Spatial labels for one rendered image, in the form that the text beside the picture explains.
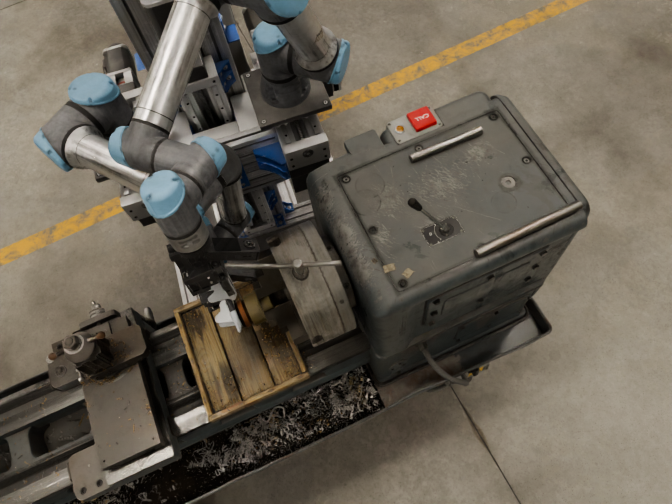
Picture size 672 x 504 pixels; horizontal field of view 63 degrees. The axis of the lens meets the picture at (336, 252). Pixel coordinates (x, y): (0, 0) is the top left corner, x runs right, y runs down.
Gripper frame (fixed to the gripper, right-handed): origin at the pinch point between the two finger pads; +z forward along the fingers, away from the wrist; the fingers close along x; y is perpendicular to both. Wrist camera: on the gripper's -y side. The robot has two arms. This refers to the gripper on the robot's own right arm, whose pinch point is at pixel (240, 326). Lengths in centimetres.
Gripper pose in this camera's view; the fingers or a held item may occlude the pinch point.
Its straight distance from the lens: 147.1
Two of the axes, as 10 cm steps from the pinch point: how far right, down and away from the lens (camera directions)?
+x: -0.9, -4.3, -9.0
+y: -9.2, 3.8, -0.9
